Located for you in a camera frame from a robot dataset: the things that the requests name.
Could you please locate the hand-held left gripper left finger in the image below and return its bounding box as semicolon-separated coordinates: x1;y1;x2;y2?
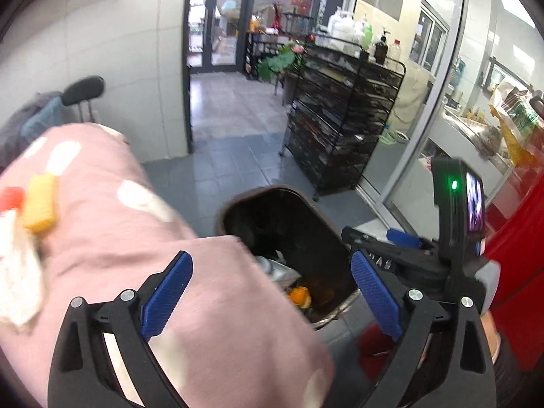
48;250;194;408

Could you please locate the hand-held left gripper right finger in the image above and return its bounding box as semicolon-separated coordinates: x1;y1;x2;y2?
349;250;498;408

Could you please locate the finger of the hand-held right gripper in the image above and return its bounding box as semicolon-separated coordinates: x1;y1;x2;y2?
341;226;400;279
386;228;422;251

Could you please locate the black trash bin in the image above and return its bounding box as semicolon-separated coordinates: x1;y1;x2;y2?
215;185;363;330

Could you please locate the silver foil wrapper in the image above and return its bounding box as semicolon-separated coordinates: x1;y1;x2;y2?
254;250;299;286

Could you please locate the white napkin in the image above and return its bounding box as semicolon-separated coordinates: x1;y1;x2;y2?
0;210;46;333

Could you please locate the pink polka dot blanket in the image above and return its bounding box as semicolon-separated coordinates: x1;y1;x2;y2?
0;122;337;408

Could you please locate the orange fruit peel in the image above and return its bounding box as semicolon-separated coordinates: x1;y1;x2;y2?
288;286;313;309

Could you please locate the person's red clothing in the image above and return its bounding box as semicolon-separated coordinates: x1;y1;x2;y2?
480;165;544;372

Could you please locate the green and yellow packaging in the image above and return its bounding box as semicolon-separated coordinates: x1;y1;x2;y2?
488;83;544;169

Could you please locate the black mesh cart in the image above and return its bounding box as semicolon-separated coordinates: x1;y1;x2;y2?
280;35;407;199

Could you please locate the yellow sponge block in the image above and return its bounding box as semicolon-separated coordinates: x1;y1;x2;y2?
23;174;58;234

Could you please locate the red spiky ball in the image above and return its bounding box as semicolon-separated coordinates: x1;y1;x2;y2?
0;187;24;214

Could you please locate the brown pump bottle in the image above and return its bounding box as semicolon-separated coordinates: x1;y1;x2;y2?
374;29;390;64

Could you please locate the green potted plant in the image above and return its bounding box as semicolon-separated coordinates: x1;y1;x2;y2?
257;41;305;81

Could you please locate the blue towel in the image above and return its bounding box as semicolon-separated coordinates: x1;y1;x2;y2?
21;97;65;139

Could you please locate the black chair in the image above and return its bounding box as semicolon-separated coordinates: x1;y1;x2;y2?
62;75;106;125

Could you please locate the glass double door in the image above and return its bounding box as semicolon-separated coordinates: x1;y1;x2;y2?
186;0;252;74

